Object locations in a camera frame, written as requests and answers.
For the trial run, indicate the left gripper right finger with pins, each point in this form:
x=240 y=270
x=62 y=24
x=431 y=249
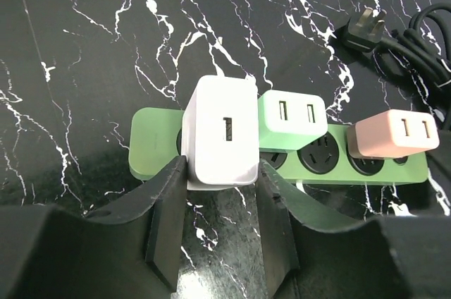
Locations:
x=312 y=251

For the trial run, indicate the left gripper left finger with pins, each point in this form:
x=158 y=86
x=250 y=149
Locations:
x=129 y=248

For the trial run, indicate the green power strip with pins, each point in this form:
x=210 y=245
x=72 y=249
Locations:
x=155 y=139

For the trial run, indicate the green charger plug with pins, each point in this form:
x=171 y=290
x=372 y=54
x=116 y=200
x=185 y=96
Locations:
x=289 y=121

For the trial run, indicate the pink charger plug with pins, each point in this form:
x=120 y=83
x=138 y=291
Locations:
x=392 y=134

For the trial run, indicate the white charger plug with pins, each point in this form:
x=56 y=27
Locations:
x=220 y=134

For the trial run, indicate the marble pattern mat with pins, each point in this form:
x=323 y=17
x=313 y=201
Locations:
x=74 y=72

